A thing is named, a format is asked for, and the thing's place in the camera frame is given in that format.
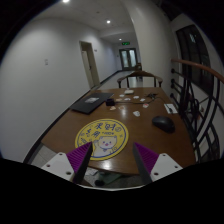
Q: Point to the side doorway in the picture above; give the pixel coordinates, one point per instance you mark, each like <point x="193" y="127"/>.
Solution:
<point x="89" y="64"/>

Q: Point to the black closed laptop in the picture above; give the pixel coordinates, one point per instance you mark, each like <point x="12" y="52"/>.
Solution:
<point x="89" y="103"/>

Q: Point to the white paper booklet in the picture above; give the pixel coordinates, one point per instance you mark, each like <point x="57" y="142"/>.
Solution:
<point x="128" y="92"/>

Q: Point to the stair railing wooden handrail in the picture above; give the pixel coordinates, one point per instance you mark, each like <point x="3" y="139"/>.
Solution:
<point x="198" y="94"/>

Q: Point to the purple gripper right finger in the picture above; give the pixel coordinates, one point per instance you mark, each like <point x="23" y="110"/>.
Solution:
<point x="153" y="166"/>

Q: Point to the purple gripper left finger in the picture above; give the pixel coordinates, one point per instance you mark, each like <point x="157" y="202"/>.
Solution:
<point x="70" y="166"/>

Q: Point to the black computer mouse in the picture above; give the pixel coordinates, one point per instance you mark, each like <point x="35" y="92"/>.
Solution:
<point x="164" y="123"/>

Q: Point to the glass double door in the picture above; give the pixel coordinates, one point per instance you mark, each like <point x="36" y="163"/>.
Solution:
<point x="128" y="58"/>

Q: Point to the white card right edge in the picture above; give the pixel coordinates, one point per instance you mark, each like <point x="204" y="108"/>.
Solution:
<point x="170" y="109"/>

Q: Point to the small black box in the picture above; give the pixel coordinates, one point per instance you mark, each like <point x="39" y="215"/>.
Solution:
<point x="110" y="102"/>

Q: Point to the green exit sign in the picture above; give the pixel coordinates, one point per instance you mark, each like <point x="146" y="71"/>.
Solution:
<point x="125" y="43"/>

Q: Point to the wooden chair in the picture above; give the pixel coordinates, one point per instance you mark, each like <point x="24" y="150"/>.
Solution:
<point x="140" y="79"/>

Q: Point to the round yellow cat mousepad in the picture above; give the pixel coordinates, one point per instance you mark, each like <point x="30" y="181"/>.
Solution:
<point x="108" y="137"/>

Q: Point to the small white packet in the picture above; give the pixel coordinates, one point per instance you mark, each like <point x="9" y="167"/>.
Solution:
<point x="136" y="113"/>

